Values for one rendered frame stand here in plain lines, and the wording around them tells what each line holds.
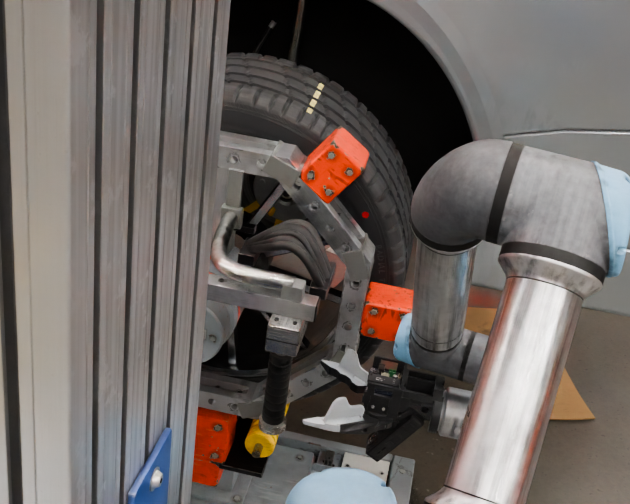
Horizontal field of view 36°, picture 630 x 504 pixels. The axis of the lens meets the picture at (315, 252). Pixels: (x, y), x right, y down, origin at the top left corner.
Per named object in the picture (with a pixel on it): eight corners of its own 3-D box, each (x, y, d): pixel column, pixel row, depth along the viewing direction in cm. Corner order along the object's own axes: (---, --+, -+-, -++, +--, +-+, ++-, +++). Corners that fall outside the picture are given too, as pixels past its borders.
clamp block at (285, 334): (307, 326, 152) (311, 298, 150) (296, 358, 145) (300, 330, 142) (276, 319, 153) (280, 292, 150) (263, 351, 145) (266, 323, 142)
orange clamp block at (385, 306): (364, 312, 174) (413, 323, 173) (357, 336, 167) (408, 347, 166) (370, 279, 170) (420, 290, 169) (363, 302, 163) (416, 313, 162)
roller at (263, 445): (300, 379, 209) (303, 357, 206) (269, 469, 183) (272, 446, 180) (274, 373, 209) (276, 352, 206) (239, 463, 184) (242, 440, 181)
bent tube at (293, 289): (323, 243, 160) (332, 187, 155) (300, 303, 144) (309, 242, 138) (221, 223, 162) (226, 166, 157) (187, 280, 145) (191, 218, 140)
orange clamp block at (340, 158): (334, 186, 163) (371, 152, 159) (326, 206, 156) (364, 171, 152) (304, 158, 161) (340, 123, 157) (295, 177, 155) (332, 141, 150)
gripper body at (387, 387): (370, 353, 148) (448, 369, 147) (362, 396, 152) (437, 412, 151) (363, 383, 141) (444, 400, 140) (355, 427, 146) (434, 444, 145)
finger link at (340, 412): (305, 395, 140) (361, 384, 144) (301, 426, 143) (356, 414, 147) (314, 409, 138) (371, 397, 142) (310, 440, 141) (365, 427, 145)
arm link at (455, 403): (464, 419, 151) (462, 454, 144) (436, 413, 151) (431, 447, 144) (474, 381, 147) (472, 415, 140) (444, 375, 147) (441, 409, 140)
